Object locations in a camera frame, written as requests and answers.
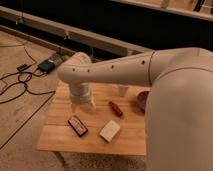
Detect black and red box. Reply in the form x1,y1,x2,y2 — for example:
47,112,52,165
68,115,88,137

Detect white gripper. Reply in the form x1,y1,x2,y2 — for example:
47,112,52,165
69,83,96,113

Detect wooden table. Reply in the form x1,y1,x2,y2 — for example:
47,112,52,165
37,82,147,155

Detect small black floor box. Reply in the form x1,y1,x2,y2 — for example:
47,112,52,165
17,64,29,72

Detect white sponge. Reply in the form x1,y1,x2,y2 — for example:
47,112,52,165
100,120,120,142

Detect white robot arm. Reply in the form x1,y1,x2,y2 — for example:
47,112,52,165
58,47,213,171

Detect black floor cables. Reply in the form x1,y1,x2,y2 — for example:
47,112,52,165
0,36,57,105

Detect black power adapter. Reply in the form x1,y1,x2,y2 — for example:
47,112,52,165
38,60,55,73

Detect purple ceramic bowl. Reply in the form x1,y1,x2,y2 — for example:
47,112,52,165
137,91,149,111

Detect clear plastic cup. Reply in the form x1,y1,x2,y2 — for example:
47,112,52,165
118,85,128,97

